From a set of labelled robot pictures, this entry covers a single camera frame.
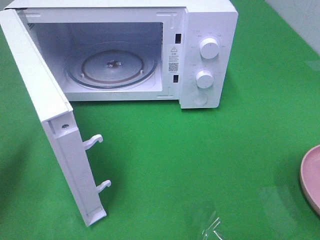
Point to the white microwave oven body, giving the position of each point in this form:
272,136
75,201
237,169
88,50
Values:
60,27

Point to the glass microwave turntable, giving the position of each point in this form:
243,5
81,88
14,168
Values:
113,65

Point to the white microwave door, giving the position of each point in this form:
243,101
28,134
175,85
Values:
56,116

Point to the green table mat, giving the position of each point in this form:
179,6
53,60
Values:
173,170

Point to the pink plastic plate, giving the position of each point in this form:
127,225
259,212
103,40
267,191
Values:
310,177

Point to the round door release button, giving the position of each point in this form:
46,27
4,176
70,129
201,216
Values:
200,99

